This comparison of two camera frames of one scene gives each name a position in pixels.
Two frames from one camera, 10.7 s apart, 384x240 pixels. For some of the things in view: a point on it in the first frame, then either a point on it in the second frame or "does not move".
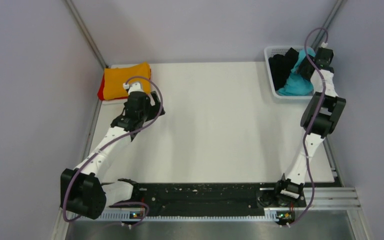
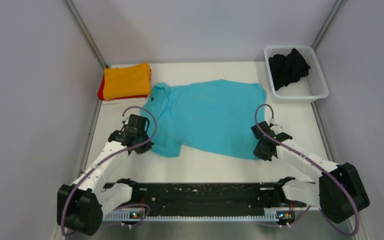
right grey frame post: [328, 22] does not move
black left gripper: [155, 108] → [144, 148]
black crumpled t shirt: [281, 65] does not move
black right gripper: [302, 67] → [258, 153]
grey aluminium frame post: [84, 28] does not move
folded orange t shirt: [114, 78] does not move
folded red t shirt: [100, 93] does not move
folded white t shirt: [114, 103] does not move
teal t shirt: [297, 84] → [211, 118]
